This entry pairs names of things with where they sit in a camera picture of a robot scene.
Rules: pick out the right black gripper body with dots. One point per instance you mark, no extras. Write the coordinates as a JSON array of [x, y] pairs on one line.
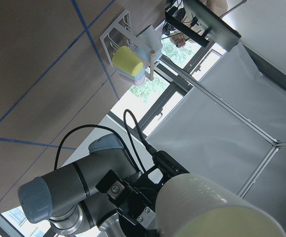
[[136, 206]]

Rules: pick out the grey plastic cup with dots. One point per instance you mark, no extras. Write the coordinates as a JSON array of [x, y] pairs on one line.
[[150, 38]]

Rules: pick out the yellow plastic cup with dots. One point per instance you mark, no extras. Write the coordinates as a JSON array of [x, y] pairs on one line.
[[125, 60]]

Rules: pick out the pink plastic cup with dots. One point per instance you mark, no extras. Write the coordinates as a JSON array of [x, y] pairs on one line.
[[133, 82]]

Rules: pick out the pale green plastic cup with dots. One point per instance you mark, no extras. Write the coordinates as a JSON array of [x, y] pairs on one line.
[[189, 205]]

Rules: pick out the black monitor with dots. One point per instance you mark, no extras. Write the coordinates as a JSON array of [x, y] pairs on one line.
[[208, 13]]

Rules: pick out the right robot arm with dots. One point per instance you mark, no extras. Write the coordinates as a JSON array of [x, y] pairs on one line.
[[67, 197]]

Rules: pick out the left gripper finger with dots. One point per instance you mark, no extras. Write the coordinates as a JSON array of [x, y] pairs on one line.
[[111, 185]]

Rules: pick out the white wire cup rack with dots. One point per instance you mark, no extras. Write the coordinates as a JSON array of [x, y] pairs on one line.
[[121, 33]]

